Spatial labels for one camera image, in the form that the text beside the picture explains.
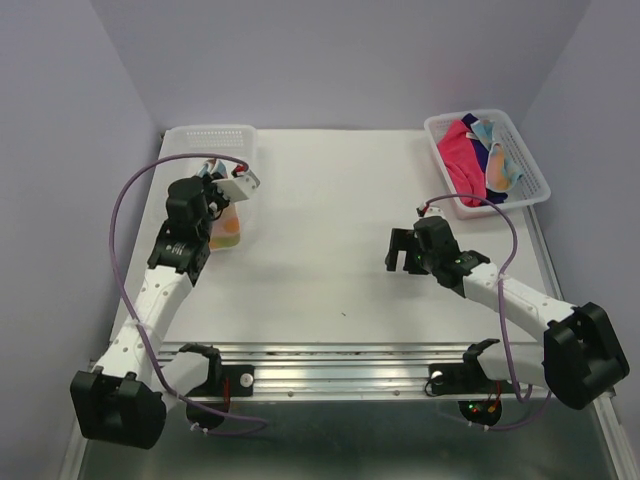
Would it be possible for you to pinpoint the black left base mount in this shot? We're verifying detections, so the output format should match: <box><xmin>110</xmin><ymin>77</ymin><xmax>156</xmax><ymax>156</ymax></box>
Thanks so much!
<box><xmin>186</xmin><ymin>364</ymin><xmax>255</xmax><ymax>431</ymax></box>

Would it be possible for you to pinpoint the blue orange dotted towel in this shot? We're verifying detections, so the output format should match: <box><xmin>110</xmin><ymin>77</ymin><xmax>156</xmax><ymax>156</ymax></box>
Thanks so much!
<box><xmin>468</xmin><ymin>117</ymin><xmax>523</xmax><ymax>193</ymax></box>

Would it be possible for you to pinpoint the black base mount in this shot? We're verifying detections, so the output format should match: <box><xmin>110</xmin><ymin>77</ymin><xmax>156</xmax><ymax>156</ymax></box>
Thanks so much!
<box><xmin>186</xmin><ymin>364</ymin><xmax>255</xmax><ymax>431</ymax></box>
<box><xmin>424</xmin><ymin>363</ymin><xmax>513</xmax><ymax>429</ymax></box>

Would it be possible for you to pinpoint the pink towel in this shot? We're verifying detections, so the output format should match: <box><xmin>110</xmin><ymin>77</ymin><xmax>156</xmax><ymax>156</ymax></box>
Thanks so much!
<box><xmin>437</xmin><ymin>119</ymin><xmax>487</xmax><ymax>207</ymax></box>

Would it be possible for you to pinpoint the aluminium rail frame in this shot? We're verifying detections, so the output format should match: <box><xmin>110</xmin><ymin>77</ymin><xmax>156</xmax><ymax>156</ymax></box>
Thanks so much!
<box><xmin>58</xmin><ymin>294</ymin><xmax>626</xmax><ymax>480</ymax></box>

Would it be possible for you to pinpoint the purple towel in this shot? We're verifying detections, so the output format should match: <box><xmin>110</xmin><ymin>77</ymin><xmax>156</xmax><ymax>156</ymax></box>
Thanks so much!
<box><xmin>462</xmin><ymin>113</ymin><xmax>514</xmax><ymax>204</ymax></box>

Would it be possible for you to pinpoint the white perforated left basket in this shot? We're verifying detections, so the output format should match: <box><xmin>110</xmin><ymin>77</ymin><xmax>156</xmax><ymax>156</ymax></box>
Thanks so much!
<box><xmin>160</xmin><ymin>124</ymin><xmax>258</xmax><ymax>241</ymax></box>

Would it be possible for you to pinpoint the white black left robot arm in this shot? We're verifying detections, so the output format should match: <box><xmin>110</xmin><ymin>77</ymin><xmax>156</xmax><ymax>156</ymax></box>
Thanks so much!
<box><xmin>70</xmin><ymin>176</ymin><xmax>214</xmax><ymax>449</ymax></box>

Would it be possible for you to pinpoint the white perforated basket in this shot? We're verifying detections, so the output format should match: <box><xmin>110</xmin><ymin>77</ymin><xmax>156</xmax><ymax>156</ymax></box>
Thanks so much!
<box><xmin>160</xmin><ymin>124</ymin><xmax>258</xmax><ymax>241</ymax></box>
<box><xmin>424</xmin><ymin>109</ymin><xmax>551</xmax><ymax>219</ymax></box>

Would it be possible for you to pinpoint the orange polka dot towel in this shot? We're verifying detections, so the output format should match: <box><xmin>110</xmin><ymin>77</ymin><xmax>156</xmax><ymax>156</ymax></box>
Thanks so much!
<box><xmin>198</xmin><ymin>158</ymin><xmax>245</xmax><ymax>251</ymax></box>

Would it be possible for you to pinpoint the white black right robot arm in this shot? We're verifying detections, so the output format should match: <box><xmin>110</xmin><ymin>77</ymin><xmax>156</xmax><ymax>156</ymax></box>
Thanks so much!
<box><xmin>385</xmin><ymin>212</ymin><xmax>630</xmax><ymax>410</ymax></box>

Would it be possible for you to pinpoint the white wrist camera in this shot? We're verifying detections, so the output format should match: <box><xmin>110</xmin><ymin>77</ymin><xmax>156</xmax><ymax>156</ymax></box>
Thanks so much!
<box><xmin>416</xmin><ymin>201</ymin><xmax>446</xmax><ymax>219</ymax></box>
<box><xmin>213</xmin><ymin>170</ymin><xmax>261</xmax><ymax>203</ymax></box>

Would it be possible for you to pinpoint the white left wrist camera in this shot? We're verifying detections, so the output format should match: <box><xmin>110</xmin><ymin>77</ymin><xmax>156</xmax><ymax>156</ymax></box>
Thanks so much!
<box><xmin>213</xmin><ymin>170</ymin><xmax>261</xmax><ymax>203</ymax></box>

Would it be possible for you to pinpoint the white perforated right basket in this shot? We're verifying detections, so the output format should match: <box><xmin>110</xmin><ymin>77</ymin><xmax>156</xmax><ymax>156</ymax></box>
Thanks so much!
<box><xmin>424</xmin><ymin>109</ymin><xmax>551</xmax><ymax>219</ymax></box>

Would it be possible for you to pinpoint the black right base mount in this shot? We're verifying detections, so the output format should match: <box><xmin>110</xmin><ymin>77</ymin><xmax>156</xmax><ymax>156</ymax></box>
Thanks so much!
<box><xmin>424</xmin><ymin>363</ymin><xmax>513</xmax><ymax>429</ymax></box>

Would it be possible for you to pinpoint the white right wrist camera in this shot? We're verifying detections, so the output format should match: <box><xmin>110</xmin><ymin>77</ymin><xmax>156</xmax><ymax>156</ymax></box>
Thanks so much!
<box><xmin>416</xmin><ymin>201</ymin><xmax>446</xmax><ymax>219</ymax></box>

